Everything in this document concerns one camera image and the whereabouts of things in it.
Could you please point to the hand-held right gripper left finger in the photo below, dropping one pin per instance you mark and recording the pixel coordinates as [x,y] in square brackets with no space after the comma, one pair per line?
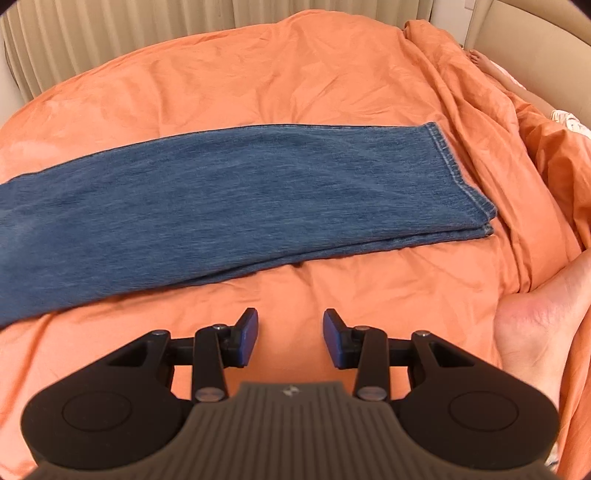
[249,333]

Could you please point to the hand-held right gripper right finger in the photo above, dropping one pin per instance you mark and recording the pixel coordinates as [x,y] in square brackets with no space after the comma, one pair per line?
[331,334]

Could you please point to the blue denim pants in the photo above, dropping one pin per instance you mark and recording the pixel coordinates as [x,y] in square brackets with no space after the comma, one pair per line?
[231,198]

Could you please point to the person's bare foot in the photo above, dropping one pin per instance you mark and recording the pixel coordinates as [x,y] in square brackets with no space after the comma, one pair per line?
[540,323]

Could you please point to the orange bed sheet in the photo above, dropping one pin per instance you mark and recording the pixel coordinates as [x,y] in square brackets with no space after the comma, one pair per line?
[277,87]

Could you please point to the white patterned cloth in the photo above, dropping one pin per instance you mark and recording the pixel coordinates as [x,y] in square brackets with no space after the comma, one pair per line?
[570,121]

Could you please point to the beige pleated curtain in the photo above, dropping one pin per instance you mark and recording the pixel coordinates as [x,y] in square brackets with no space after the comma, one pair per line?
[138,32]

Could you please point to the beige padded headboard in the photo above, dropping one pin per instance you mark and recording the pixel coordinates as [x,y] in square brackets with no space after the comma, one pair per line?
[531,46]

